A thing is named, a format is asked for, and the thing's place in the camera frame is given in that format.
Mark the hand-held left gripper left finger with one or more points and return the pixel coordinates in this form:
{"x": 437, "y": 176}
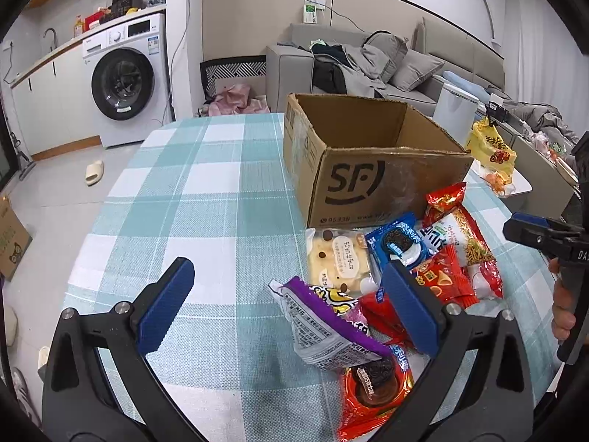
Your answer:
{"x": 165, "y": 306}

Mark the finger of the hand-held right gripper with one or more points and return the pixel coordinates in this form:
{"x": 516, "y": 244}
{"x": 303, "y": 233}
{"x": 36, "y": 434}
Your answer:
{"x": 531, "y": 218}
{"x": 529, "y": 237}

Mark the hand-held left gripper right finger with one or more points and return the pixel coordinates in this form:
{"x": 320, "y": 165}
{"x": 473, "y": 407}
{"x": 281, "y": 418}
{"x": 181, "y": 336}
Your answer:
{"x": 409, "y": 313}

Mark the small red packet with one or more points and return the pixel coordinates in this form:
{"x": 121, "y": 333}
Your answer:
{"x": 384, "y": 317}

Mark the small blue packet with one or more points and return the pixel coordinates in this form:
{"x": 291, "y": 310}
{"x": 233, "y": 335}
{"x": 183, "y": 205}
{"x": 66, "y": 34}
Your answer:
{"x": 401, "y": 358}

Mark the red triangle chip packet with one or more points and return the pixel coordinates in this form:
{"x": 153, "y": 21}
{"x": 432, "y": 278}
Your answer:
{"x": 444, "y": 278}

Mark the noodle stick snack packet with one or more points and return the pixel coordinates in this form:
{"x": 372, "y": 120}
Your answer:
{"x": 469, "y": 239}

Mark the white red balloon packet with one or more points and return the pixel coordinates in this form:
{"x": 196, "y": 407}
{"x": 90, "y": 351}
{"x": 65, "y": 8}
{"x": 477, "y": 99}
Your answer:
{"x": 487, "y": 281}

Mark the blue cookie packet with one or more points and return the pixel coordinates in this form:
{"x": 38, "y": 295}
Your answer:
{"x": 398, "y": 241}

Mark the white teal snack packet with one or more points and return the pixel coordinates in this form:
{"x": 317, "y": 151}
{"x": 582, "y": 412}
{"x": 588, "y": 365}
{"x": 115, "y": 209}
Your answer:
{"x": 431, "y": 239}

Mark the purple snack packet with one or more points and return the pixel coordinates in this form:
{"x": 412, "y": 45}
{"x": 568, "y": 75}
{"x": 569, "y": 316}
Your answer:
{"x": 322, "y": 327}

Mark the yellow cake packet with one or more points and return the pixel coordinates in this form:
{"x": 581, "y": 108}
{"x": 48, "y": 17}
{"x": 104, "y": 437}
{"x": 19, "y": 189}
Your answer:
{"x": 338, "y": 258}

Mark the red gold-patterned snack packet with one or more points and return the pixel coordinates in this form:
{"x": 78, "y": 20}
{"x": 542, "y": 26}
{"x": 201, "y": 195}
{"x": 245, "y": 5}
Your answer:
{"x": 442, "y": 200}

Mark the red chocolate pie packet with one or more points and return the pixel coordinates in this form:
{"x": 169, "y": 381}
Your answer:
{"x": 368, "y": 400}

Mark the brown cardboard box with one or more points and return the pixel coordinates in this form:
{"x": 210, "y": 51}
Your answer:
{"x": 363, "y": 179}

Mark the person's right hand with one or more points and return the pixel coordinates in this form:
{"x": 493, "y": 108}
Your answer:
{"x": 562, "y": 308}

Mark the white side table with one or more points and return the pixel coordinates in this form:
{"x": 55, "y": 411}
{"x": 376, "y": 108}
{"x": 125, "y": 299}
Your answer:
{"x": 520, "y": 184}

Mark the orange fruit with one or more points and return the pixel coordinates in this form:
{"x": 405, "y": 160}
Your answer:
{"x": 494, "y": 179}

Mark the yellow plastic bag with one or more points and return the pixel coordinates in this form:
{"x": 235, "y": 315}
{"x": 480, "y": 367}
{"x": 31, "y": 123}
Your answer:
{"x": 490, "y": 147}

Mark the teal checked tablecloth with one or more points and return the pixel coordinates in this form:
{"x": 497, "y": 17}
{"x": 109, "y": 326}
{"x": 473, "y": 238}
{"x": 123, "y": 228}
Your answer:
{"x": 207, "y": 221}

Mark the grey blanket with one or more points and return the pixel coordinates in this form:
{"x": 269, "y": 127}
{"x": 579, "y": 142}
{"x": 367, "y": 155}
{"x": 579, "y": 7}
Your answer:
{"x": 543, "y": 119}

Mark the white trash bin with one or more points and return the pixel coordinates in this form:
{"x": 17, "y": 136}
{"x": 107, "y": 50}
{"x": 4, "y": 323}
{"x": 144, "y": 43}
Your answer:
{"x": 453, "y": 108}

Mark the light blue cushion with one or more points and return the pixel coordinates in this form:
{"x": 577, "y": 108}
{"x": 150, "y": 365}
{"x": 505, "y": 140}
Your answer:
{"x": 467, "y": 85}

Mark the beige slipper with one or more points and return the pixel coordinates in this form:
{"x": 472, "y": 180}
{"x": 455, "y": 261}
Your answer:
{"x": 94, "y": 172}

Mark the white sneaker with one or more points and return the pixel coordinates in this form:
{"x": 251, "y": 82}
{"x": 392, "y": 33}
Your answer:
{"x": 23, "y": 393}

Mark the printed cardboard box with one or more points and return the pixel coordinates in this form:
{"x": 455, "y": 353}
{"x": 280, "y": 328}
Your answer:
{"x": 11, "y": 239}

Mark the grey pillow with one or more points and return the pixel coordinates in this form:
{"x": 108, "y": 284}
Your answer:
{"x": 414, "y": 71}
{"x": 389, "y": 53}

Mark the stick vacuum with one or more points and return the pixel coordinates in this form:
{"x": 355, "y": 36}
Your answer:
{"x": 20, "y": 156}

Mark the pink cloth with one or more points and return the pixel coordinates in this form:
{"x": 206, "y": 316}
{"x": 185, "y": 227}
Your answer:
{"x": 232, "y": 99}

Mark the grey hoodie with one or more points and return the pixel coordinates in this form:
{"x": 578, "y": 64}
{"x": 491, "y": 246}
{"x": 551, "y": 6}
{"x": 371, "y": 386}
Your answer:
{"x": 363, "y": 71}

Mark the white washing machine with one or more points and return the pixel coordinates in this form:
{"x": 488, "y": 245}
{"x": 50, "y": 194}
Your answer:
{"x": 133, "y": 83}

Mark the patterned laundry basket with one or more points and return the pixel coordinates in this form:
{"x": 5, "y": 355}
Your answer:
{"x": 230, "y": 71}

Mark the black garment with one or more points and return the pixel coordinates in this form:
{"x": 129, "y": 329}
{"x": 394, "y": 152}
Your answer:
{"x": 329, "y": 78}

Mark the grey sofa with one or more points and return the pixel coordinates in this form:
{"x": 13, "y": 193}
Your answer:
{"x": 290, "y": 73}

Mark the yellow bottle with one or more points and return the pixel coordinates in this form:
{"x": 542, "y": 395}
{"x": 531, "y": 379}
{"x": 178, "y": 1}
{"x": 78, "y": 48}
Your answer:
{"x": 78, "y": 27}

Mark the metal faucet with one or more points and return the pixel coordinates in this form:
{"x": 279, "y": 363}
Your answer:
{"x": 49, "y": 37}

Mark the red box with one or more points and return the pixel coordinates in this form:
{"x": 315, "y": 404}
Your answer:
{"x": 94, "y": 20}

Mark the black cooker pot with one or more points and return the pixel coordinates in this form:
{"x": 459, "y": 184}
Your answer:
{"x": 129, "y": 3}

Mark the white green wall device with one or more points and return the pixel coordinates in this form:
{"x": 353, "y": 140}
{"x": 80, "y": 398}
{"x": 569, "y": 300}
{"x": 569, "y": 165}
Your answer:
{"x": 310, "y": 11}

